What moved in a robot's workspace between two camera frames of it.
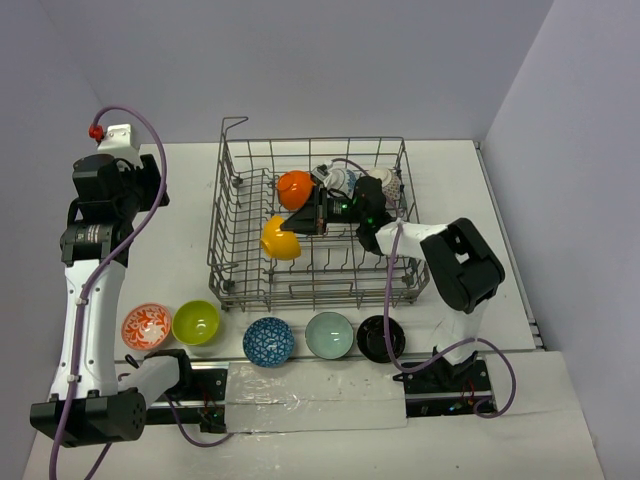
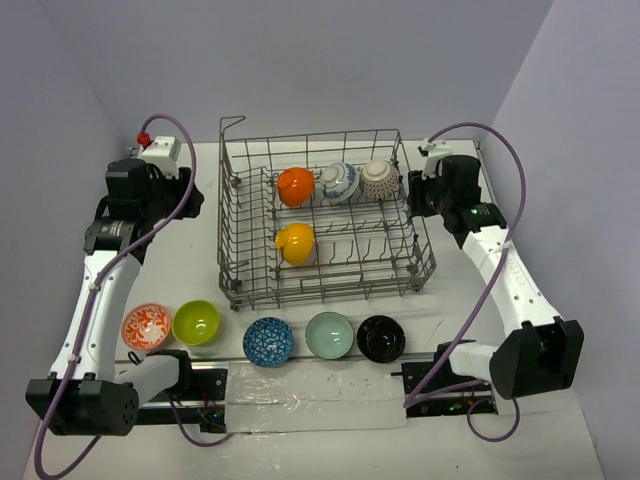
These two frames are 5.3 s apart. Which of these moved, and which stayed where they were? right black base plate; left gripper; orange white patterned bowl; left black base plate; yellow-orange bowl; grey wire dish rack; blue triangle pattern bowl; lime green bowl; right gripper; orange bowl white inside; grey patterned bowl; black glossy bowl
Moved: left gripper; grey patterned bowl; right gripper; yellow-orange bowl
Stayed: right black base plate; orange white patterned bowl; lime green bowl; left black base plate; orange bowl white inside; black glossy bowl; grey wire dish rack; blue triangle pattern bowl
